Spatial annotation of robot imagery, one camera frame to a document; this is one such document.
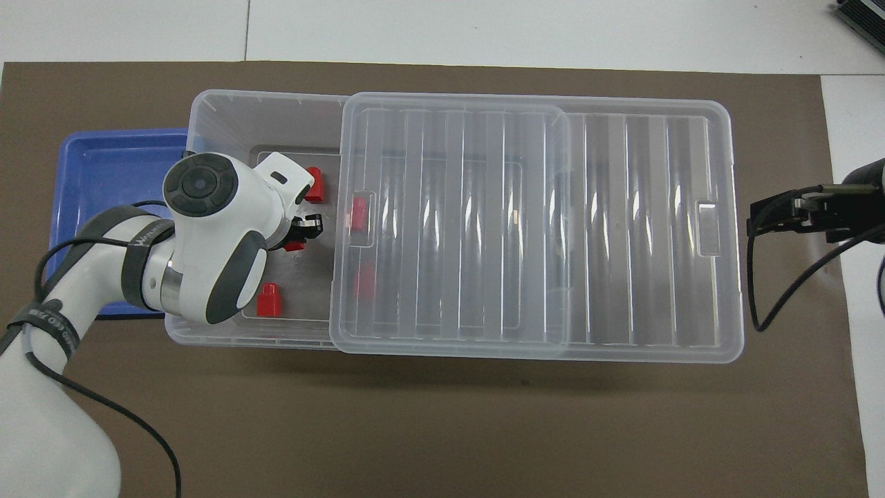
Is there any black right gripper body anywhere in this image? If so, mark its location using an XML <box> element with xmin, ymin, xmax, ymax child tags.
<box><xmin>795</xmin><ymin>158</ymin><xmax>885</xmax><ymax>230</ymax></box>

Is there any clear plastic box lid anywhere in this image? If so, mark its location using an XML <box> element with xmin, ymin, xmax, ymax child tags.
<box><xmin>329</xmin><ymin>91</ymin><xmax>745</xmax><ymax>365</ymax></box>

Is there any clear plastic storage box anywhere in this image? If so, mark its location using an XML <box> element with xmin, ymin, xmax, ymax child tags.
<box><xmin>165</xmin><ymin>89</ymin><xmax>572</xmax><ymax>350</ymax></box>

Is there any blue plastic tray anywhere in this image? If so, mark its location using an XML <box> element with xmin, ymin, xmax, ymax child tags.
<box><xmin>50</xmin><ymin>129</ymin><xmax>191</xmax><ymax>319</ymax></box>

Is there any grey ribbed metal device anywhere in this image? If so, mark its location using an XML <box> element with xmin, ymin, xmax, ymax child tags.
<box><xmin>833</xmin><ymin>0</ymin><xmax>885</xmax><ymax>55</ymax></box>

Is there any brown table mat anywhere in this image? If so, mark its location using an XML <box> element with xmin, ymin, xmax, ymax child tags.
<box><xmin>0</xmin><ymin>61</ymin><xmax>870</xmax><ymax>498</ymax></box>

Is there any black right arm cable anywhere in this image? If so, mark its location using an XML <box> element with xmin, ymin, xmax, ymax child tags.
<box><xmin>747</xmin><ymin>183</ymin><xmax>885</xmax><ymax>333</ymax></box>

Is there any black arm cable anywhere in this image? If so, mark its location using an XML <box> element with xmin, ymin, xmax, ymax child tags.
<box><xmin>33</xmin><ymin>199</ymin><xmax>183</xmax><ymax>498</ymax></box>
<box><xmin>747</xmin><ymin>183</ymin><xmax>885</xmax><ymax>333</ymax></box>

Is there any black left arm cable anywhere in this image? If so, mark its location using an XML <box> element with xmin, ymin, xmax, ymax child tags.
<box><xmin>33</xmin><ymin>199</ymin><xmax>183</xmax><ymax>498</ymax></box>

